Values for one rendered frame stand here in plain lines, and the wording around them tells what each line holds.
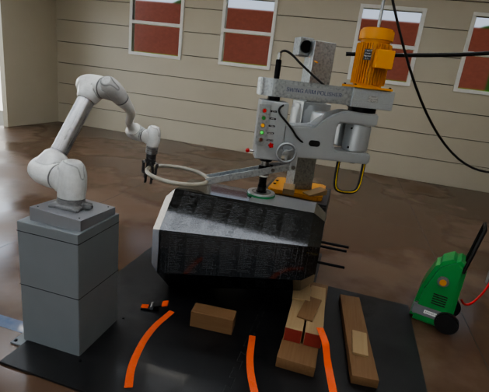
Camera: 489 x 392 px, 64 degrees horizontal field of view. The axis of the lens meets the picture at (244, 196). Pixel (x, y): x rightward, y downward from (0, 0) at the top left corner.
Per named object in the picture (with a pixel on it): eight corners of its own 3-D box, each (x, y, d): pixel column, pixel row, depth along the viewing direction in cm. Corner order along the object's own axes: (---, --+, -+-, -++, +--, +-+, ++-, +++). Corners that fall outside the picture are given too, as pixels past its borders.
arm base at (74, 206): (83, 215, 219) (84, 205, 218) (47, 206, 221) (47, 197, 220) (99, 206, 237) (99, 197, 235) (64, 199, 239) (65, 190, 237)
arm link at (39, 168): (43, 183, 220) (15, 174, 227) (62, 194, 234) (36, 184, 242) (103, 71, 238) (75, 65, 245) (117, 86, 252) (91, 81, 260)
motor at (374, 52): (377, 89, 297) (389, 33, 285) (394, 92, 267) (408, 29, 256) (341, 85, 295) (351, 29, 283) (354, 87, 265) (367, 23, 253)
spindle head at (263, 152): (296, 160, 307) (305, 103, 294) (302, 167, 286) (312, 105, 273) (251, 155, 304) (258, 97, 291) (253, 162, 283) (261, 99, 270)
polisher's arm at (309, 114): (280, 131, 359) (284, 103, 351) (311, 132, 374) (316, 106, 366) (329, 148, 295) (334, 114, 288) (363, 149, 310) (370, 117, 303)
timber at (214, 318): (189, 326, 270) (190, 311, 267) (194, 316, 282) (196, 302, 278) (231, 335, 266) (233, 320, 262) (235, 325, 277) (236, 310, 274)
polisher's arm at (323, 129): (357, 172, 312) (369, 110, 297) (367, 179, 290) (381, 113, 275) (266, 162, 305) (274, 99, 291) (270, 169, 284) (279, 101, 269)
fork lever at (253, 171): (293, 164, 307) (292, 158, 305) (298, 169, 288) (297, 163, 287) (207, 179, 307) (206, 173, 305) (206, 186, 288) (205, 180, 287)
